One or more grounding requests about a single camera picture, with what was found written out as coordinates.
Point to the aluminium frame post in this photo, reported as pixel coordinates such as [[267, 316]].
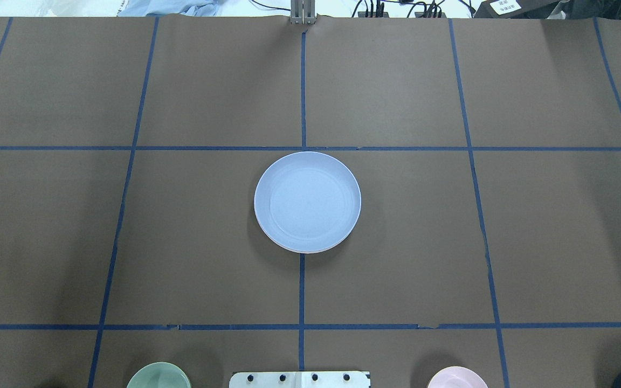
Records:
[[302, 12]]

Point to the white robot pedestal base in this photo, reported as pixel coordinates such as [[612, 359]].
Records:
[[301, 379]]

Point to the blue cloth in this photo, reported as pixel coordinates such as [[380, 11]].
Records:
[[162, 8]]

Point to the green bowl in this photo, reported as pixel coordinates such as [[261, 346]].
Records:
[[159, 374]]

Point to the pink bowl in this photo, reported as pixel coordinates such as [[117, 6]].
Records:
[[456, 376]]

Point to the light blue plate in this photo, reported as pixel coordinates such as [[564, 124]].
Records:
[[307, 202]]

